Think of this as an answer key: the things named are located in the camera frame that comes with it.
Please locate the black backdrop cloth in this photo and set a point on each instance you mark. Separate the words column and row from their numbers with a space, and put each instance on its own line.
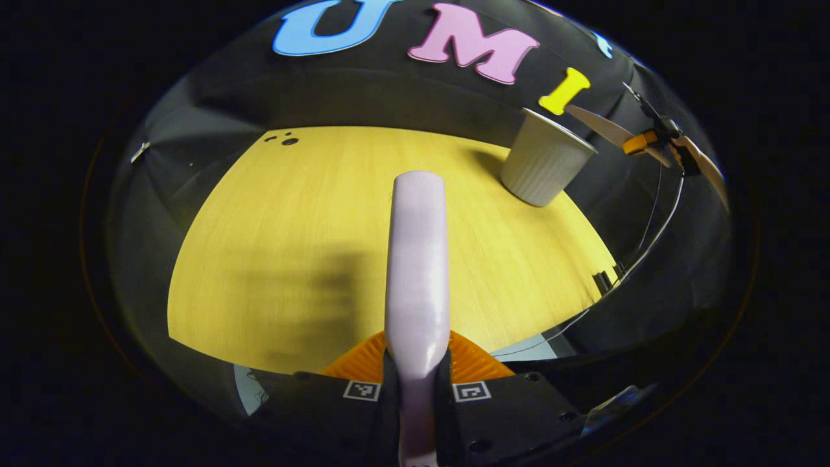
column 194, row 117

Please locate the black desk bracket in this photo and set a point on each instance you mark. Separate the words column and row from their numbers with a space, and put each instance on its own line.
column 603, row 281

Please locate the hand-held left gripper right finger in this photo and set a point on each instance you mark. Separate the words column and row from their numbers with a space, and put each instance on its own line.
column 512, row 421

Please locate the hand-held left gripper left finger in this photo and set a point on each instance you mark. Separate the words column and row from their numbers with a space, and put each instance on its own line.
column 318, row 421

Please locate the silver metal clip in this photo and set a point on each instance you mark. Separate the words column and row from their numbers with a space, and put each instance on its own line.
column 139, row 152

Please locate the small pink broom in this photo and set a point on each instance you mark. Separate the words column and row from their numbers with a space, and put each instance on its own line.
column 418, row 272

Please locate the white ribbed garbage bin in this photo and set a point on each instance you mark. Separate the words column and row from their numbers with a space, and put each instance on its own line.
column 541, row 165

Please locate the pink dustpan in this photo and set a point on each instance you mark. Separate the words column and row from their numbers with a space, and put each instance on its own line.
column 600, row 124

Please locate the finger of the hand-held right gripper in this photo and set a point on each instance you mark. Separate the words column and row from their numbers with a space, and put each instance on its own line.
column 640, row 143

